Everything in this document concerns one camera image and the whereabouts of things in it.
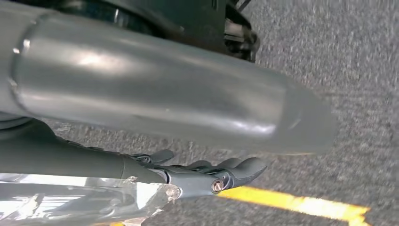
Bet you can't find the right robot arm sleeve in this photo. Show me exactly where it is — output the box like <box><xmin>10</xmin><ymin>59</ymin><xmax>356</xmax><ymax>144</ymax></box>
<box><xmin>0</xmin><ymin>113</ymin><xmax>34</xmax><ymax>131</ymax></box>

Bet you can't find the yellow floor tape square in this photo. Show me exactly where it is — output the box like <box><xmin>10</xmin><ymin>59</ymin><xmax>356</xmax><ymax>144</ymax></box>
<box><xmin>217</xmin><ymin>186</ymin><xmax>372</xmax><ymax>226</ymax></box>

